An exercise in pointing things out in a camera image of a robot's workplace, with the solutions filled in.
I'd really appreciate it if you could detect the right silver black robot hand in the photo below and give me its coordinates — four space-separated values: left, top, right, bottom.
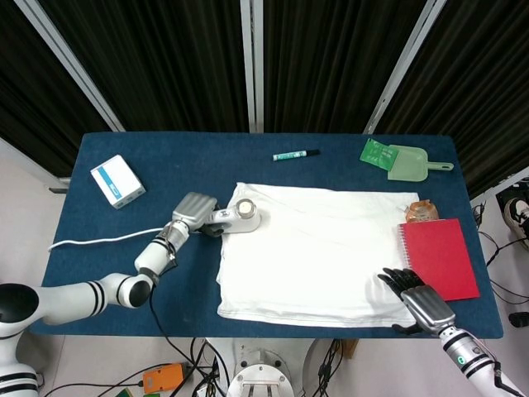
377 267 457 337

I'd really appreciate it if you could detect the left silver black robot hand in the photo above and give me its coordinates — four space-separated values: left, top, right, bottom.
172 192 227 237

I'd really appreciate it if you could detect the white cable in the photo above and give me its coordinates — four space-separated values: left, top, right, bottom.
48 226 167 252

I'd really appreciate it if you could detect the silver robot base column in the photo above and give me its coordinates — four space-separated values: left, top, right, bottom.
226 338 307 397

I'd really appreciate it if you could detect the white cloth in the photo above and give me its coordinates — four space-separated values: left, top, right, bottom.
216 183 423 329

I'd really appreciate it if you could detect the dark blue table mat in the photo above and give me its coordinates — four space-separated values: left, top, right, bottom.
29 132 505 341

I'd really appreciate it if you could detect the red spiral notebook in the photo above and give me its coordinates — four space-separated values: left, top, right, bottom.
398 218 482 303

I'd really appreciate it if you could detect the white and blue box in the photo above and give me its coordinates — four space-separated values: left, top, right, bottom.
90 154 147 210

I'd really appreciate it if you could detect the orange snack packet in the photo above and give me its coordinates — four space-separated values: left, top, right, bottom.
402 198 440 225

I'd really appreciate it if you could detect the green marker pen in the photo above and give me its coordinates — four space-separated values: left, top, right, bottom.
272 149 321 163

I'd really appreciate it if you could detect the white and black shoe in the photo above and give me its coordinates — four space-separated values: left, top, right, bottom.
503 196 529 251

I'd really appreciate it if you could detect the pale green plastic dustpan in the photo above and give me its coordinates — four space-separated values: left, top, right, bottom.
387 144 455 183

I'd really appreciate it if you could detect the black curtain panel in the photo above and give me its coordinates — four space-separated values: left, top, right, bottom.
0 0 112 179
374 0 529 200
37 0 251 133
261 0 436 134

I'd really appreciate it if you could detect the green foil packet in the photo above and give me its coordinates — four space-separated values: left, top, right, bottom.
358 138 399 172

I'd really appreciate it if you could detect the orange device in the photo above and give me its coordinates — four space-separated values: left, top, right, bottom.
142 362 185 395

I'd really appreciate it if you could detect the black floor cable bundle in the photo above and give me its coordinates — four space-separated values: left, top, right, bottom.
188 337 227 397
314 338 345 397

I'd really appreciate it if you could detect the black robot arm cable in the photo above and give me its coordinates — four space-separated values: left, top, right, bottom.
148 285 195 367

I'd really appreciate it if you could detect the grey metal frame post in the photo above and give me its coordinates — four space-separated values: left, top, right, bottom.
14 0 126 133
240 0 265 134
363 0 448 135

